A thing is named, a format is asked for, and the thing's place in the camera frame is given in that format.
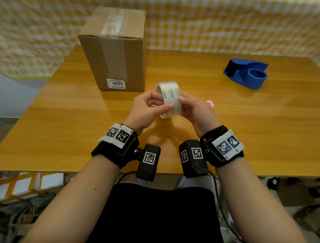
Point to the person's left hand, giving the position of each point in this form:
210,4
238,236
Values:
138,112

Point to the black marker wristband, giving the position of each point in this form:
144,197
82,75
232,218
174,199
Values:
117,137
225,147

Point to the person's right hand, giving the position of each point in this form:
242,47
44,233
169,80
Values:
200,115

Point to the person's left forearm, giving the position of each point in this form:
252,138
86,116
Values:
75,205

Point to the person's right forearm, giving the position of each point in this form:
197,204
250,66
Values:
255,205

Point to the clear tape strip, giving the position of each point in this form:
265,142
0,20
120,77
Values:
113,22

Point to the small pink object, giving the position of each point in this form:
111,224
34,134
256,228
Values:
210,102

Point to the blue tape dispenser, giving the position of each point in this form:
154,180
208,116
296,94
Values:
240,72

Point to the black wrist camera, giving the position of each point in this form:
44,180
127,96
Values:
193,160
148,162

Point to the brown cardboard box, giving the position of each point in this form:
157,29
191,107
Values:
92,57

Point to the person's black shorts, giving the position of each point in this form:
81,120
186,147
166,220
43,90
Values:
155,215

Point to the yellow checkered cloth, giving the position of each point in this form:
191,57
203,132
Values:
225,30

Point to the clear tape roll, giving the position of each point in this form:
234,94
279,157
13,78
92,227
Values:
171,95

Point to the black power adapter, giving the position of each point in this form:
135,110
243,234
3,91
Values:
273,182

